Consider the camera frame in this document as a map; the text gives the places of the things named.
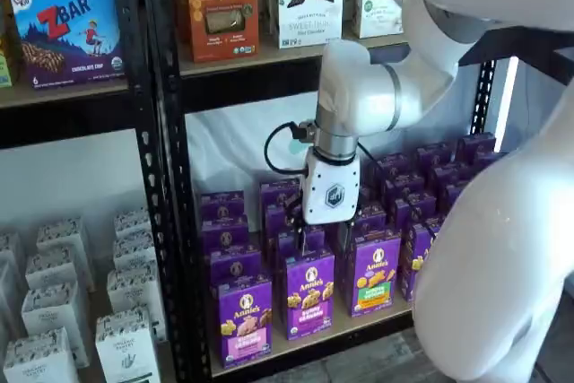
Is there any purple box pink patch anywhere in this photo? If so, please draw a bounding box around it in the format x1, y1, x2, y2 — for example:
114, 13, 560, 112
198, 189, 246, 223
208, 242, 264, 288
200, 214, 250, 255

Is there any black metal shelving rack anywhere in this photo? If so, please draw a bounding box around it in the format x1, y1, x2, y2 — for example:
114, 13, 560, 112
134, 0, 574, 383
0, 0, 180, 383

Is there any purple Annie's snack box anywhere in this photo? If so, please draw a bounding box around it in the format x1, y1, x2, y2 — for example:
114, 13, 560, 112
473, 149, 510, 176
456, 131, 498, 164

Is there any purple box green patch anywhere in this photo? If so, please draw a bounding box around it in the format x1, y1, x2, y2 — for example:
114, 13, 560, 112
334, 201, 387, 240
347, 228, 403, 318

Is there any yellow Bobo's box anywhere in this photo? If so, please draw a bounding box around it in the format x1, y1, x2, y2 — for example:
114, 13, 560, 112
0, 0, 17, 89

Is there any purple box violet patch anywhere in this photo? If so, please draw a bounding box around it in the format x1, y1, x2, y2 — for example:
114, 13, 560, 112
275, 223, 326, 263
259, 178, 302, 212
282, 247, 336, 342
264, 202, 302, 240

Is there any white plastic backdrop sheet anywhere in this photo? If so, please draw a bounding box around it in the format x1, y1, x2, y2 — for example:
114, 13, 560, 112
184, 57, 521, 231

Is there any white organic pantry box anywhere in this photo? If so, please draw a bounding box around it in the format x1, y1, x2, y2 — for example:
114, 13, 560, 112
3, 327, 83, 383
94, 305, 161, 383
106, 260, 168, 343
113, 206, 154, 240
20, 281, 91, 369
35, 215, 96, 292
111, 231, 159, 270
24, 249, 87, 290

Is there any purple box yellow patch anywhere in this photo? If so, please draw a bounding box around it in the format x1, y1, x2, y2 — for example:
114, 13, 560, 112
388, 191, 439, 231
370, 152, 417, 182
400, 220, 445, 303
382, 170, 426, 205

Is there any purple Neapolitan Bunny Grahams box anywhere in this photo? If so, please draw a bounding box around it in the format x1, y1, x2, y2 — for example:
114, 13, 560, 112
217, 271, 274, 357

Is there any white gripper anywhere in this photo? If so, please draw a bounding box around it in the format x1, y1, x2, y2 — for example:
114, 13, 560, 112
286, 149, 362, 261

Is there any purple box brown patch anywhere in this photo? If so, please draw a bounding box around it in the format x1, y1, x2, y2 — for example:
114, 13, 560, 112
438, 179, 471, 216
414, 142, 459, 176
427, 161, 468, 191

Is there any Z Bar chocolate chip box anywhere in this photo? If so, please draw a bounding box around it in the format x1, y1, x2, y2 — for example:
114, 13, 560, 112
7, 0, 127, 91

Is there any orange Revival snack box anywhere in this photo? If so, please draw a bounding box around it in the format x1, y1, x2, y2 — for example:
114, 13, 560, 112
183, 0, 261, 65

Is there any wooden shelf board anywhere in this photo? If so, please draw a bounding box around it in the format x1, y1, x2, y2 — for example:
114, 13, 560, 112
0, 80, 131, 109
152, 337, 178, 383
178, 32, 413, 78
208, 297, 416, 378

